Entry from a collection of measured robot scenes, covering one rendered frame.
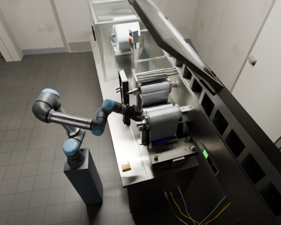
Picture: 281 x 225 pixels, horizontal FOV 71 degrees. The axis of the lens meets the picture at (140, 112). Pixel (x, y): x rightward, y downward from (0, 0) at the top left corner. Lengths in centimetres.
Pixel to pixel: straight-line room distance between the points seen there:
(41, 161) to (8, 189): 46
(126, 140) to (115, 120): 27
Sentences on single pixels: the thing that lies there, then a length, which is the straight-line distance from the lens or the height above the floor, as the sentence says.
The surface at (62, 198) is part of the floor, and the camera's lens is 271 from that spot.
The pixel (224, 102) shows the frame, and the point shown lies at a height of 165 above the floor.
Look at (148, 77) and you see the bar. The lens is 156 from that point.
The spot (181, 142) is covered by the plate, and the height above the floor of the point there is 103.
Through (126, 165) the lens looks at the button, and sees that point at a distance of 168.
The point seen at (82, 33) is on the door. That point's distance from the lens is 460.
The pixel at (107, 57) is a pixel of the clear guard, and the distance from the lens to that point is 224.
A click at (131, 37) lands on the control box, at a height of 165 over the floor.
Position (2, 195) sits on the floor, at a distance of 304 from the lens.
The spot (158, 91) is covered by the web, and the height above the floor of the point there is 135.
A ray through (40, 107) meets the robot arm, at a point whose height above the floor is 152.
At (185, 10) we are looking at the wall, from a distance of 471.
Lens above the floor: 243
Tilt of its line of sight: 49 degrees down
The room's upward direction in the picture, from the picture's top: straight up
